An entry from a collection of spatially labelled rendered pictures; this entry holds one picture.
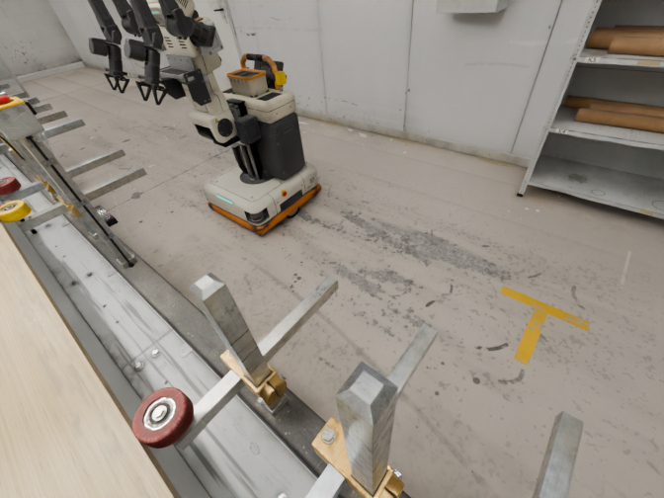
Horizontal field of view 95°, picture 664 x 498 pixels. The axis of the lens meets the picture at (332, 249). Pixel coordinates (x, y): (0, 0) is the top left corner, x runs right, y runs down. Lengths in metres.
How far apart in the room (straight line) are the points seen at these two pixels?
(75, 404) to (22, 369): 0.16
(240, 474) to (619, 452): 1.35
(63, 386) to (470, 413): 1.32
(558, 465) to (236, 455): 0.60
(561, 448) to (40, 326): 0.97
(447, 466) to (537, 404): 0.46
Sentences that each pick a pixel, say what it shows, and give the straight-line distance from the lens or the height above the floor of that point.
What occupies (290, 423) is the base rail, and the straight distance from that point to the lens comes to 0.73.
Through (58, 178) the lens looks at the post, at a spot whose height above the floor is 1.04.
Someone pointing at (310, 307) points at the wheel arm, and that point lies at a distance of 0.69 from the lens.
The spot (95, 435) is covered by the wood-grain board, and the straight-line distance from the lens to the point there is 0.65.
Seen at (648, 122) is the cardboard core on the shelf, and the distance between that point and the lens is 2.54.
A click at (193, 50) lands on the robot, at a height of 1.12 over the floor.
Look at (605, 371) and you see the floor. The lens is 1.84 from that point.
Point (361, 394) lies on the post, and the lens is 0.25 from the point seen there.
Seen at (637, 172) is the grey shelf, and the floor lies 0.15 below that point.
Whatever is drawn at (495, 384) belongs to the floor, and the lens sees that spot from 1.60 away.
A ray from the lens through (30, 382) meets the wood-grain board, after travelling 0.78.
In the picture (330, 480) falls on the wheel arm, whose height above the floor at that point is 0.85.
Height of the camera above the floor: 1.39
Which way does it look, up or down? 43 degrees down
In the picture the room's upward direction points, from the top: 7 degrees counter-clockwise
